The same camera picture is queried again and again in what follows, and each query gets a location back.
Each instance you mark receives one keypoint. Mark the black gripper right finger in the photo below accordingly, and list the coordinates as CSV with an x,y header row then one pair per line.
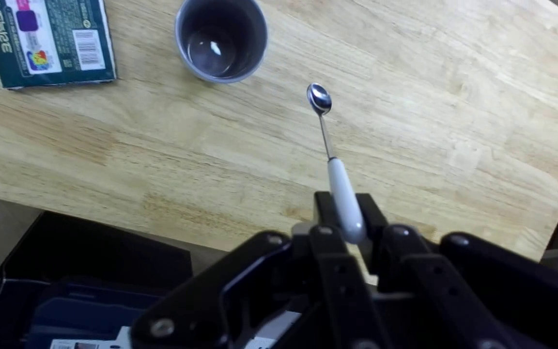
x,y
420,273

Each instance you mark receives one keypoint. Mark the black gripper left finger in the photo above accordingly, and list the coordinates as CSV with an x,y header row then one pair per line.
x,y
329,273

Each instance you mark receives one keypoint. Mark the white mug with grey interior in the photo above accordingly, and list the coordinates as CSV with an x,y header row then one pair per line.
x,y
221,46

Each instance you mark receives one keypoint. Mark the blue item in bin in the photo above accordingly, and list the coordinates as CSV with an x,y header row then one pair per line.
x,y
85,311

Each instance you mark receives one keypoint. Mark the teal card box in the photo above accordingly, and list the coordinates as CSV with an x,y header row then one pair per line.
x,y
52,40

